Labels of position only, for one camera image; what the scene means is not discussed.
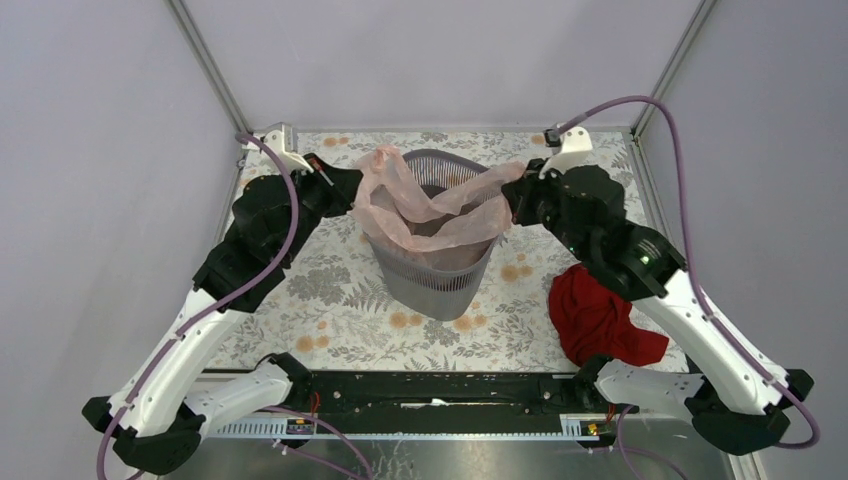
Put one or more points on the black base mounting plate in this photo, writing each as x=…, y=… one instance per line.
x=329, y=394

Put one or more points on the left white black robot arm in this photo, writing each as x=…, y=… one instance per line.
x=154, y=424

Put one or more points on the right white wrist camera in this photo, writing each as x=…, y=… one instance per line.
x=569, y=150

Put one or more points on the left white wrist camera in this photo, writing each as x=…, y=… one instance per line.
x=281, y=138

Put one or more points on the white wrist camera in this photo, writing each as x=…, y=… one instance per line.
x=281, y=138
x=569, y=150

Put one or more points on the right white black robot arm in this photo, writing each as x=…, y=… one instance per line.
x=738, y=398

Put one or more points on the grey plastic trash bin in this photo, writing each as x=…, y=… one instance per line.
x=440, y=285

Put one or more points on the red cloth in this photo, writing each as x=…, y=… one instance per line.
x=591, y=320

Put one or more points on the pink plastic trash bag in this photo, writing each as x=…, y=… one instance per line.
x=391, y=207

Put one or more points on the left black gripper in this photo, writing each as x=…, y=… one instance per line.
x=341, y=185

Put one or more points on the grey slotted cable duct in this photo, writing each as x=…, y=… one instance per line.
x=420, y=427

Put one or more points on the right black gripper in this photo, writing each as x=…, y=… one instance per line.
x=520, y=191

